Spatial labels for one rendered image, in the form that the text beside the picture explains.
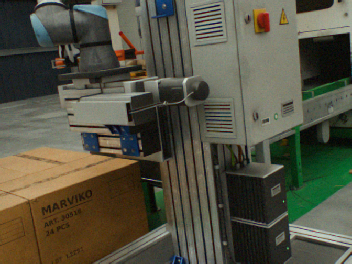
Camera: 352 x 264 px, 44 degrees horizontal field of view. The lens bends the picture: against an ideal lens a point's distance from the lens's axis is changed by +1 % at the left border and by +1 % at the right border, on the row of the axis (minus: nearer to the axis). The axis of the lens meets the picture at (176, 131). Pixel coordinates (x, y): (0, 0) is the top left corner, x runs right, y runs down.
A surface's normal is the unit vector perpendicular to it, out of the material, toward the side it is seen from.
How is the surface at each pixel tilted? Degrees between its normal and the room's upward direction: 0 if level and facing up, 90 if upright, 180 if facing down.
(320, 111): 90
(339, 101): 90
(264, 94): 93
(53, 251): 90
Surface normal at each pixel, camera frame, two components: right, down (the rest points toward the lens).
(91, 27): 0.15, 0.19
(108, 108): -0.67, 0.22
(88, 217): 0.70, 0.05
